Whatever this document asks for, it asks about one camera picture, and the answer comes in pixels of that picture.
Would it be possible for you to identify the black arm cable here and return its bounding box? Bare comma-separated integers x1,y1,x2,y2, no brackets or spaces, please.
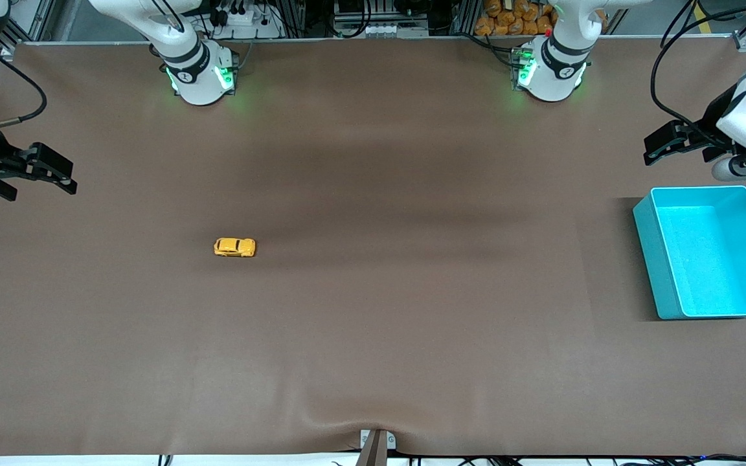
0,41,49,131
650,0,746,130

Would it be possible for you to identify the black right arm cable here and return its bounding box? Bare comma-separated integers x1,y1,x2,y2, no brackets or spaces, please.
0,41,49,131

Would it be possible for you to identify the grey device with white connectors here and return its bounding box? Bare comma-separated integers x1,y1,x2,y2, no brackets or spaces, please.
334,18,430,38

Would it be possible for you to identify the yellow beetle toy car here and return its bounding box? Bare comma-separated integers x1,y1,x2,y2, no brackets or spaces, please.
213,237,257,258

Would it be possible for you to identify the orange packaged goods pile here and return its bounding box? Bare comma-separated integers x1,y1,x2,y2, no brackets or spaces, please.
475,0,558,36

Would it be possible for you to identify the white power strip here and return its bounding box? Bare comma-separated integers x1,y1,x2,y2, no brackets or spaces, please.
216,8,283,38

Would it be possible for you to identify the brown table cover mat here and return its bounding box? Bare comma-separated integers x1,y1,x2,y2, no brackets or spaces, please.
0,36,746,457

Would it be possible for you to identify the grey camera mount pole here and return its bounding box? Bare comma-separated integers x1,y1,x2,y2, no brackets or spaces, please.
355,430,388,466

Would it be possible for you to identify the metal clamp bracket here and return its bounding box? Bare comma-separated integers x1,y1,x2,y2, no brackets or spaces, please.
360,429,397,451

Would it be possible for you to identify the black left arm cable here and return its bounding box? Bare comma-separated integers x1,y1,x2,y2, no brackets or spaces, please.
650,0,746,130

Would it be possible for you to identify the teal plastic bin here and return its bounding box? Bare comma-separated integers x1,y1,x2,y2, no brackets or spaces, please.
633,186,746,321

